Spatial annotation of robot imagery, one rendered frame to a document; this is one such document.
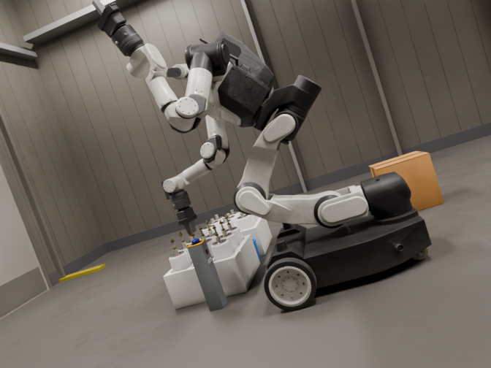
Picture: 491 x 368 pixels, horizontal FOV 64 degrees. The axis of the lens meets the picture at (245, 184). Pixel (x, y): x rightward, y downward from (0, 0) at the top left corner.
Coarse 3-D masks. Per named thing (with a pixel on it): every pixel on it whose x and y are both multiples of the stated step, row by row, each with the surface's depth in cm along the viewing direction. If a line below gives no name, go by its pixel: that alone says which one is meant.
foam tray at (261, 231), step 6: (258, 222) 250; (264, 222) 268; (252, 228) 239; (258, 228) 243; (264, 228) 262; (246, 234) 240; (252, 234) 239; (258, 234) 238; (264, 234) 255; (270, 234) 274; (258, 240) 239; (264, 240) 250; (270, 240) 268; (258, 246) 239; (264, 246) 245; (264, 252) 240
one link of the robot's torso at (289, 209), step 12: (240, 192) 167; (252, 192) 166; (324, 192) 173; (336, 192) 174; (240, 204) 167; (252, 204) 166; (264, 204) 165; (276, 204) 166; (288, 204) 169; (300, 204) 168; (312, 204) 167; (264, 216) 167; (276, 216) 168; (288, 216) 169; (300, 216) 168; (312, 216) 168
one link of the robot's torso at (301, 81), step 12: (300, 84) 161; (312, 84) 160; (276, 96) 162; (288, 96) 161; (300, 96) 161; (312, 96) 162; (264, 108) 163; (276, 108) 174; (300, 108) 162; (264, 120) 164; (288, 144) 169
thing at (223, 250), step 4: (228, 240) 194; (220, 244) 190; (224, 244) 190; (228, 244) 192; (212, 248) 192; (216, 248) 190; (220, 248) 190; (224, 248) 190; (228, 248) 192; (216, 252) 191; (220, 252) 190; (224, 252) 190; (228, 252) 191; (232, 252) 194; (216, 256) 191; (220, 256) 190; (224, 256) 190; (228, 256) 191; (216, 260) 192
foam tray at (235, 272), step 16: (240, 256) 194; (256, 256) 222; (176, 272) 194; (192, 272) 191; (224, 272) 188; (240, 272) 187; (176, 288) 195; (192, 288) 193; (224, 288) 189; (240, 288) 188; (176, 304) 196; (192, 304) 194
